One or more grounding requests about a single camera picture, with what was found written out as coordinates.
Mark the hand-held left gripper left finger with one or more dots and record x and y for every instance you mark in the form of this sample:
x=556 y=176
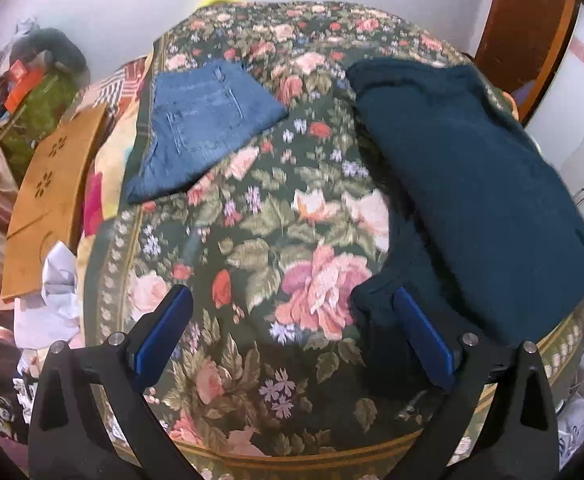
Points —
x=164 y=332

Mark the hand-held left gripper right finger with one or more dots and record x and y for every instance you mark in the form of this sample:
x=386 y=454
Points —
x=424 y=341

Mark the dark navy pants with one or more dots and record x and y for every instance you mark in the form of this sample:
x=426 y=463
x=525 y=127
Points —
x=472 y=185

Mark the white crumpled cloth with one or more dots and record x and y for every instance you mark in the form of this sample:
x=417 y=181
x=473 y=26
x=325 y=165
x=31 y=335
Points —
x=51 y=295

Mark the floral blanket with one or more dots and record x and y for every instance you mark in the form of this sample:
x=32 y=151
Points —
x=282 y=240

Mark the white wardrobe sliding door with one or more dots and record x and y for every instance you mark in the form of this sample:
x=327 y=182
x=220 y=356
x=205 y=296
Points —
x=582 y=60

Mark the bamboo lap desk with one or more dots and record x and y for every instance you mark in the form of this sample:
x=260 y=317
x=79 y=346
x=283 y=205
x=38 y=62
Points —
x=54 y=195

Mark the patchwork bed sheet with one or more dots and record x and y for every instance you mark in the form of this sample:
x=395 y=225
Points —
x=111 y=160

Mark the brown wooden door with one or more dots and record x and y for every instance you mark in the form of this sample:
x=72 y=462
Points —
x=522 y=35

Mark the folded blue jeans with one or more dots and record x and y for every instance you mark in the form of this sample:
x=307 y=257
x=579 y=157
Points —
x=201 y=120

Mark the green patterned box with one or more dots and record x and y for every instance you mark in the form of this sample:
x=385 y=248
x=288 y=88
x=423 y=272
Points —
x=36 y=115

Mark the orange box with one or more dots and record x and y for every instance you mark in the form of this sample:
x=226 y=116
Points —
x=21 y=85

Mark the grey plush pillow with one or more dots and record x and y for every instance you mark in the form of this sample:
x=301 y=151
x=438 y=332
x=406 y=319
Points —
x=61 y=50

